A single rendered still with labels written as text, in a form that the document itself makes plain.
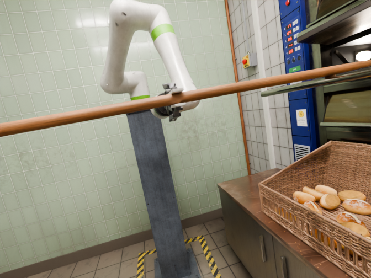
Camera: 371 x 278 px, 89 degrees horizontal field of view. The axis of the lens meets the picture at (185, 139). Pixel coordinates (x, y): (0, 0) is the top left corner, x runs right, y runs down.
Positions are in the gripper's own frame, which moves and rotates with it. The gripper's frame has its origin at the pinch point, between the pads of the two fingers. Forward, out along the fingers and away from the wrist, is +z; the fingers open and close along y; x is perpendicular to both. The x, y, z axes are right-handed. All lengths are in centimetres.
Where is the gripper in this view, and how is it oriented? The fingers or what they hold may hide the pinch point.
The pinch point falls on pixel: (176, 98)
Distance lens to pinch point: 54.1
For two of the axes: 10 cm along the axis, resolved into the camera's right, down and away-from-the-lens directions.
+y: 1.7, 9.7, 1.4
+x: -9.6, 2.0, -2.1
